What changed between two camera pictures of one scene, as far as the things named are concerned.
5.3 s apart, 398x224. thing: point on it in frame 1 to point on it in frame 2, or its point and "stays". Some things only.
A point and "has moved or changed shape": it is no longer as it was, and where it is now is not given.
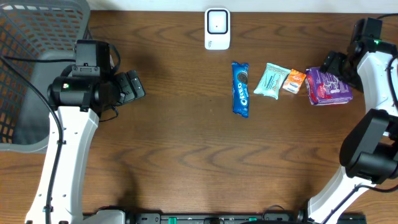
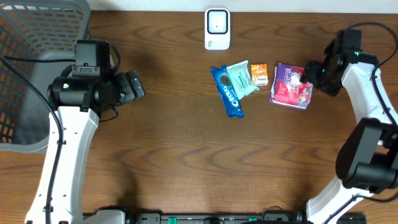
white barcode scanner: [217, 28] stays
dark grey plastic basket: [37, 39] stays
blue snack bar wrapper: [240, 82] to [231, 101]
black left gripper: [125, 89] stays
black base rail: [213, 218] stays
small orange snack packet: [294, 81] to [259, 74]
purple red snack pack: [326, 88] has moved or changed shape
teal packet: [272, 81] to [240, 78]
